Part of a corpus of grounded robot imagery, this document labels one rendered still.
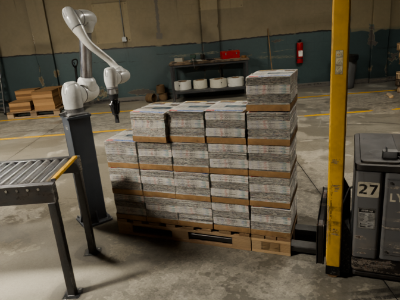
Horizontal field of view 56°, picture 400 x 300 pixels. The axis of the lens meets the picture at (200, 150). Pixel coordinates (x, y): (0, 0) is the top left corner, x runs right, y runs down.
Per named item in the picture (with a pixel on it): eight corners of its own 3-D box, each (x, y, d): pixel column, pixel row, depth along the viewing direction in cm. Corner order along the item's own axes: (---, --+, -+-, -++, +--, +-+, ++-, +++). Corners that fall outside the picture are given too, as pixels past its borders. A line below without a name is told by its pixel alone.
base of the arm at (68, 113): (56, 115, 323) (55, 109, 321) (82, 111, 335) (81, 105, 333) (62, 118, 308) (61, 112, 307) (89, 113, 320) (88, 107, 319)
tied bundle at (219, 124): (222, 129, 303) (220, 100, 296) (258, 130, 292) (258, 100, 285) (206, 143, 269) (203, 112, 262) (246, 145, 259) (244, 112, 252)
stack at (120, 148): (140, 212, 359) (128, 127, 334) (262, 225, 318) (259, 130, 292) (118, 233, 325) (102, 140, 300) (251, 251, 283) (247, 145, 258)
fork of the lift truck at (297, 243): (188, 231, 314) (187, 226, 312) (321, 247, 276) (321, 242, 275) (183, 237, 305) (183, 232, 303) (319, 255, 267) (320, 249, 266)
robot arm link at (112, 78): (113, 87, 297) (123, 85, 309) (111, 67, 293) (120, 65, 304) (102, 88, 302) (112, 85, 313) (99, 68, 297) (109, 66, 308)
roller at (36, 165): (37, 159, 275) (36, 165, 277) (5, 184, 230) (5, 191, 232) (43, 160, 275) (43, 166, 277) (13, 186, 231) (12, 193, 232)
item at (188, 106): (187, 102, 305) (186, 100, 304) (220, 102, 294) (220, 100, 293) (165, 112, 273) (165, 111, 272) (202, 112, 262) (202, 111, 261)
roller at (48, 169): (55, 157, 275) (53, 163, 276) (27, 182, 230) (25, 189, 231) (62, 159, 275) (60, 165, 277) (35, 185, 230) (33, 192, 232)
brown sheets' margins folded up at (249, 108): (261, 210, 313) (257, 94, 284) (297, 213, 303) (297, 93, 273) (250, 234, 279) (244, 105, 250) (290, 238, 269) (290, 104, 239)
